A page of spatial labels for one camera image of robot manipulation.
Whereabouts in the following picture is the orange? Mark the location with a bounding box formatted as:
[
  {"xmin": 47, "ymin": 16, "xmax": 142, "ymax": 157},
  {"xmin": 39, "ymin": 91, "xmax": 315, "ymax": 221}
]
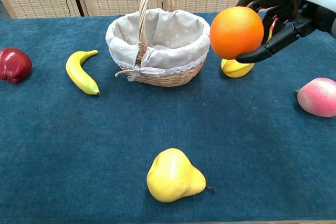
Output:
[{"xmin": 209, "ymin": 6, "xmax": 265, "ymax": 60}]

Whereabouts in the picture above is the pink peach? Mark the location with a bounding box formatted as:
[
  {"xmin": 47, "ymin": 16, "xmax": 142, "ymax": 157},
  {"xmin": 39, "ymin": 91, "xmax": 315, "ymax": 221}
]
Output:
[{"xmin": 293, "ymin": 77, "xmax": 336, "ymax": 118}]

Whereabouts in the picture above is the wicker basket with cloth lining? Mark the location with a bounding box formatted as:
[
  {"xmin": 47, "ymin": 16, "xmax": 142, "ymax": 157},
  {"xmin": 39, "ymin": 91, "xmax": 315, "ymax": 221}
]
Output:
[{"xmin": 105, "ymin": 0, "xmax": 212, "ymax": 87}]

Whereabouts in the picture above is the yellow starfruit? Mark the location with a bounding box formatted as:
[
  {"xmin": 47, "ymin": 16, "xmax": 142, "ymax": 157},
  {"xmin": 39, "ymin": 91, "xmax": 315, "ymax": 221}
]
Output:
[{"xmin": 220, "ymin": 57, "xmax": 255, "ymax": 79}]

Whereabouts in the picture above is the yellow pear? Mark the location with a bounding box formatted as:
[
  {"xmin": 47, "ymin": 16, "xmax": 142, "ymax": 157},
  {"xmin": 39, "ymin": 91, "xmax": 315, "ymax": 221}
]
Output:
[{"xmin": 146, "ymin": 147, "xmax": 217, "ymax": 203}]

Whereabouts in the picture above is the yellow plastic banana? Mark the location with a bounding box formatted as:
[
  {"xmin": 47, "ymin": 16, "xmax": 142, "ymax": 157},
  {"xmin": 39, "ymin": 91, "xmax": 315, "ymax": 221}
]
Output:
[{"xmin": 65, "ymin": 49, "xmax": 101, "ymax": 96}]

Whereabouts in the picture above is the blue table cloth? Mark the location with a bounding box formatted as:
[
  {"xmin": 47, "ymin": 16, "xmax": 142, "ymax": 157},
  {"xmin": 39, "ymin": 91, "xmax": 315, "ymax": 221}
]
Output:
[{"xmin": 0, "ymin": 11, "xmax": 336, "ymax": 222}]

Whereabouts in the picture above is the red apple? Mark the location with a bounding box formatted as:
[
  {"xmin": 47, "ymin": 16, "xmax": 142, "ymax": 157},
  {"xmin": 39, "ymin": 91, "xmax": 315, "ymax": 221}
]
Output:
[{"xmin": 0, "ymin": 47, "xmax": 33, "ymax": 84}]

